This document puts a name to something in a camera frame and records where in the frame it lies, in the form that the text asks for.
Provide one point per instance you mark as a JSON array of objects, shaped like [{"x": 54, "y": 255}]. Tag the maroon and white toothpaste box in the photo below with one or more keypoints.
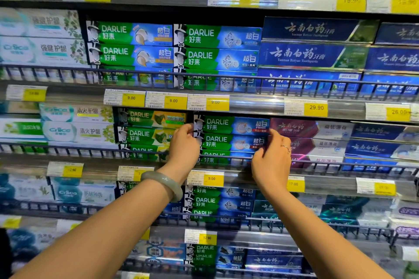
[
  {"x": 320, "y": 161},
  {"x": 320, "y": 148},
  {"x": 311, "y": 128}
]

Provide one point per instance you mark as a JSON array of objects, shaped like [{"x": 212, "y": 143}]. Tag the green blue round-print toothpaste box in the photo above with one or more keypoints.
[
  {"x": 226, "y": 156},
  {"x": 229, "y": 142},
  {"x": 229, "y": 124}
]

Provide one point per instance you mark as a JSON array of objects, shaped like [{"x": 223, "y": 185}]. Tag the white leaf-print toothpaste box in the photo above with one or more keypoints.
[
  {"x": 42, "y": 22},
  {"x": 45, "y": 49}
]

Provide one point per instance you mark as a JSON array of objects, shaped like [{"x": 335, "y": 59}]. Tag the person's left thumb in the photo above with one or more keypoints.
[{"x": 197, "y": 148}]

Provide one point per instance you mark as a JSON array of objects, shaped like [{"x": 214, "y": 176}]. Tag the dark teal toothpaste boxes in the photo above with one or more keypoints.
[{"x": 334, "y": 211}]

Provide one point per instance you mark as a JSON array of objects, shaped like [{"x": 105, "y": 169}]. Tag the white yellow-flower toothpaste box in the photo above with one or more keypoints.
[
  {"x": 78, "y": 112},
  {"x": 81, "y": 131}
]

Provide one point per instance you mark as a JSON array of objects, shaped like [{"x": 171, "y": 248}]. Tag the person's right thumb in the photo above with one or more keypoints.
[{"x": 259, "y": 157}]

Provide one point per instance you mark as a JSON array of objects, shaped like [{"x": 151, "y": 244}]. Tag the person's right forearm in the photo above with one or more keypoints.
[{"x": 314, "y": 236}]

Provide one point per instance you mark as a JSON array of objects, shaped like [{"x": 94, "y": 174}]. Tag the green blue shell-print toothpaste box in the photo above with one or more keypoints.
[
  {"x": 124, "y": 54},
  {"x": 131, "y": 76},
  {"x": 124, "y": 33}
]

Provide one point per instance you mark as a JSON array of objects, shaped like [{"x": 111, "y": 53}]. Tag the stacks of dark blue toothpaste boxes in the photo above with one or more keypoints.
[{"x": 311, "y": 54}]

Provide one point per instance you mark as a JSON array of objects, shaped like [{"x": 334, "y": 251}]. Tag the white purple toothpaste box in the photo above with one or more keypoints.
[
  {"x": 406, "y": 210},
  {"x": 406, "y": 228}
]

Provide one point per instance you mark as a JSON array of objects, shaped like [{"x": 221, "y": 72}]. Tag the pale green jade bangle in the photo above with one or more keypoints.
[{"x": 165, "y": 181}]

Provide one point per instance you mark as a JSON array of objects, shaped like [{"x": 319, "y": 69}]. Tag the orange and blue toothpaste box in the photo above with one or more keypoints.
[{"x": 163, "y": 252}]

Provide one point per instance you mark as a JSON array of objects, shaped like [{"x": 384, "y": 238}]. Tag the person's left forearm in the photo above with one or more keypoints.
[{"x": 108, "y": 233}]

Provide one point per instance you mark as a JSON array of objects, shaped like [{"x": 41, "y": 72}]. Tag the person's right hand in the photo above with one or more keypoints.
[{"x": 271, "y": 167}]

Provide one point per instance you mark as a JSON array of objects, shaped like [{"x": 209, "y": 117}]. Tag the green black charcoal toothpaste box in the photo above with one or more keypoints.
[
  {"x": 209, "y": 259},
  {"x": 209, "y": 250}
]

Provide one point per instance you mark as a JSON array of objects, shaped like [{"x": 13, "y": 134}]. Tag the white green toothpaste box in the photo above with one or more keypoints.
[{"x": 19, "y": 127}]

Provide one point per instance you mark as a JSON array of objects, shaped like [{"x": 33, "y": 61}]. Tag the white teal toothpaste box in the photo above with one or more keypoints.
[
  {"x": 85, "y": 192},
  {"x": 23, "y": 189}
]

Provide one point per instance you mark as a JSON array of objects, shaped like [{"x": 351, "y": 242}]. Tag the navy and white toothpaste box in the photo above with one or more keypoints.
[
  {"x": 373, "y": 149},
  {"x": 366, "y": 165},
  {"x": 379, "y": 131}
]

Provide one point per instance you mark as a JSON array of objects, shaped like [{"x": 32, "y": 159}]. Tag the person's left hand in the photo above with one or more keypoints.
[{"x": 183, "y": 151}]

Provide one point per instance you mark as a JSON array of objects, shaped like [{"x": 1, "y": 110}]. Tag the green blue diamond-print toothpaste box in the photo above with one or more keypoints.
[
  {"x": 229, "y": 191},
  {"x": 212, "y": 36},
  {"x": 212, "y": 215},
  {"x": 212, "y": 59},
  {"x": 209, "y": 81},
  {"x": 222, "y": 204}
]

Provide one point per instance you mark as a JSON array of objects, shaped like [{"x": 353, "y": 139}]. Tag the dark green leaf toothpaste box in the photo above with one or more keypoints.
[
  {"x": 147, "y": 118},
  {"x": 144, "y": 135},
  {"x": 144, "y": 153}
]

